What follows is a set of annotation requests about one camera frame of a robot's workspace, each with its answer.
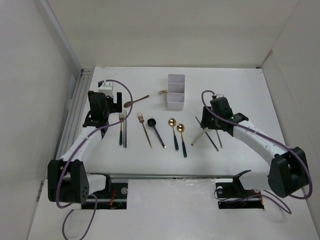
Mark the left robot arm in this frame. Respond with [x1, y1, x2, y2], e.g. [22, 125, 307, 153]
[47, 91, 122, 208]

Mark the left gold green-handled spoon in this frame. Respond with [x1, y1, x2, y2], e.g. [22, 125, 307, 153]
[168, 118, 179, 151]

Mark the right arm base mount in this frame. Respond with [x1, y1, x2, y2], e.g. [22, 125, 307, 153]
[214, 170, 264, 210]

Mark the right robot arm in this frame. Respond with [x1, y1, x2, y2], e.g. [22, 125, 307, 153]
[200, 94, 313, 199]

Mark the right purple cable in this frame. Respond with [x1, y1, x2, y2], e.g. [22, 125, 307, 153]
[201, 90, 315, 222]

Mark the aluminium rail front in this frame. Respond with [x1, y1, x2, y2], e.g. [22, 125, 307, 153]
[109, 174, 236, 183]

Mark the right gold green-handled spoon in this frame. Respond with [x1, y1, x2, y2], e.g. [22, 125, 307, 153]
[176, 124, 188, 158]

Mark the brown wooden spoon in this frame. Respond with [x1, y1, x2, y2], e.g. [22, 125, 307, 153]
[123, 95, 150, 108]

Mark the white three-compartment container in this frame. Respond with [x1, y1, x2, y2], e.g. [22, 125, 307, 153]
[166, 74, 186, 111]

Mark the white ceramic spoon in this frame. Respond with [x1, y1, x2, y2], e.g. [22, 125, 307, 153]
[191, 128, 207, 146]

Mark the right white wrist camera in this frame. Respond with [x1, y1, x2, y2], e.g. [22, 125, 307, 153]
[215, 93, 225, 98]

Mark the aluminium rail left side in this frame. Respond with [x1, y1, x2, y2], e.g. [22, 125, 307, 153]
[53, 68, 94, 160]

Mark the rose gold fork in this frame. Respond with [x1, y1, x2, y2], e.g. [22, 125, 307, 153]
[137, 112, 152, 148]

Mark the aluminium rail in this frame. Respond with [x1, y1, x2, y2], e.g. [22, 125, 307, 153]
[109, 174, 236, 183]
[53, 68, 94, 160]

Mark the gold green-handled spoon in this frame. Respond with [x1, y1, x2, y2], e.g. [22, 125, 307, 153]
[176, 124, 188, 158]
[168, 118, 179, 151]

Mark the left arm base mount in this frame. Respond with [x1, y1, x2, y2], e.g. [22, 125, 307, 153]
[93, 181, 128, 210]

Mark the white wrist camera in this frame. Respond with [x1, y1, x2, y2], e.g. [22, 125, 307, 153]
[215, 93, 225, 98]
[98, 80, 114, 97]

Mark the black chopstick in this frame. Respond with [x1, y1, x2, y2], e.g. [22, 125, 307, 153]
[195, 116, 219, 152]
[124, 111, 128, 148]

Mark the black spoon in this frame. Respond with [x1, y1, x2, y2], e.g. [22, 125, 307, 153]
[147, 118, 166, 149]

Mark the right black chopstick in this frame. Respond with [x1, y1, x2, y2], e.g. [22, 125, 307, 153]
[195, 116, 219, 152]

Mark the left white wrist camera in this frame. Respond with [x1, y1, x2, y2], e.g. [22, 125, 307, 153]
[98, 80, 114, 97]

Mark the right silver chopstick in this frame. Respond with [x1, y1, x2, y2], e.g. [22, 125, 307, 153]
[215, 130, 223, 149]

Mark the gold green-handled fork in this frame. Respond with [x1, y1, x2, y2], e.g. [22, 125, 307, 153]
[118, 112, 124, 146]
[157, 90, 168, 95]

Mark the left black chopstick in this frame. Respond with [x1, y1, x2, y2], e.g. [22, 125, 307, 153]
[124, 111, 128, 148]

